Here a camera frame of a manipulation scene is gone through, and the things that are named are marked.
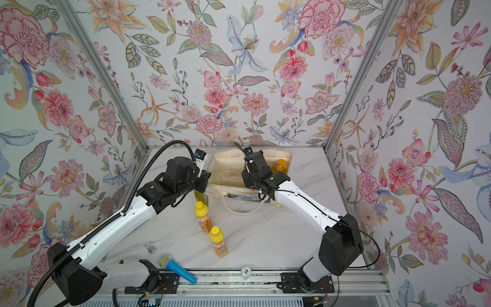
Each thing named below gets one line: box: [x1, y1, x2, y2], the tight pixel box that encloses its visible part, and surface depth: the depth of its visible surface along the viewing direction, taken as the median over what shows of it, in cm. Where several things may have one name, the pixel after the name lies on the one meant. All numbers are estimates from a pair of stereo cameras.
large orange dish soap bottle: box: [272, 158, 289, 176], surface depth 82 cm
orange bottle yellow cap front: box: [209, 225, 228, 258], surface depth 67 cm
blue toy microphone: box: [158, 252, 198, 285], surface depth 78 cm
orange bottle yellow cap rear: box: [194, 200, 213, 235], surface depth 75 cm
